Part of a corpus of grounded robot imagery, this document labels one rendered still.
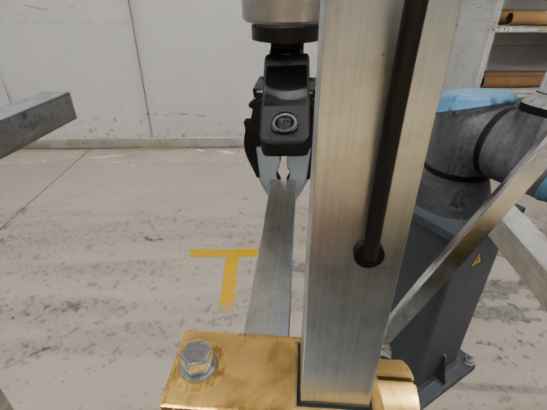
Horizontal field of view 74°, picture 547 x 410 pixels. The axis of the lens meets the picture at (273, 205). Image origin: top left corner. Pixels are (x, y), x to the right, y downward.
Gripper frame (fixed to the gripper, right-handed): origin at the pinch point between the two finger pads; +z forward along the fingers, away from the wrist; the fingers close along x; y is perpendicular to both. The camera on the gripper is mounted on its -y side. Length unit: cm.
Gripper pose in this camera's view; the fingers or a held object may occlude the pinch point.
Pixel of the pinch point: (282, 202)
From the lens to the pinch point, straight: 45.5
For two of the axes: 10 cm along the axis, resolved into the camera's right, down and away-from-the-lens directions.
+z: 0.0, 8.5, 5.3
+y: 0.8, -5.3, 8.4
